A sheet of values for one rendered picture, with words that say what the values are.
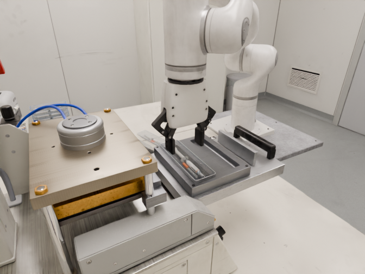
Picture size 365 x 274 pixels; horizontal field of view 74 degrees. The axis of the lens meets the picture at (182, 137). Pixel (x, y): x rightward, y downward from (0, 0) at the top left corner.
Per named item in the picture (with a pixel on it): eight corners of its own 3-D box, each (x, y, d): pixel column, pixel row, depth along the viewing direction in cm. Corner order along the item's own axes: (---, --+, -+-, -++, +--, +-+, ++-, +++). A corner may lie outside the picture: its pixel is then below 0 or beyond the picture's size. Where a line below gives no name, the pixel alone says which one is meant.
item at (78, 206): (49, 230, 38) (32, 181, 34) (42, 162, 55) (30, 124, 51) (151, 194, 46) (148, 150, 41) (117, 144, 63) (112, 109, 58)
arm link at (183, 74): (194, 57, 55) (194, 70, 56) (157, 61, 51) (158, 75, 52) (216, 63, 48) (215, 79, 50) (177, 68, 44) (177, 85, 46)
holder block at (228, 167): (192, 197, 52) (192, 188, 51) (153, 154, 67) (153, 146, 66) (250, 174, 59) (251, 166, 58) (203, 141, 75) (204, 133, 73)
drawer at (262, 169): (187, 217, 52) (187, 188, 49) (148, 166, 69) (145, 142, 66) (282, 176, 65) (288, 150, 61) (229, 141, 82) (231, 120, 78)
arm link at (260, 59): (236, 89, 127) (239, 41, 114) (273, 93, 120) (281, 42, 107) (230, 98, 117) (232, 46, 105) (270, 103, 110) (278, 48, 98)
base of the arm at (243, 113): (246, 117, 140) (249, 86, 130) (268, 132, 125) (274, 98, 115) (217, 125, 134) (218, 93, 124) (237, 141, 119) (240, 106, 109)
